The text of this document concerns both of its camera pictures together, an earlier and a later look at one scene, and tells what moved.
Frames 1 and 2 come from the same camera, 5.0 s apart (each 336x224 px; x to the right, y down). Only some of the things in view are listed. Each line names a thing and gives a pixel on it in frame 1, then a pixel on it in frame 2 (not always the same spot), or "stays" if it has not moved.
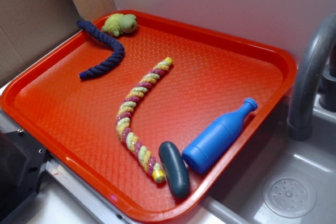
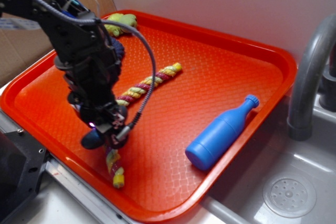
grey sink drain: [289, 195] stays
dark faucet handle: [327, 85] stays
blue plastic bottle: [198, 155] stays
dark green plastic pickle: [176, 171] to [92, 139]
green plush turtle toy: [115, 23] stays
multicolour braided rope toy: [145, 160] to [112, 156]
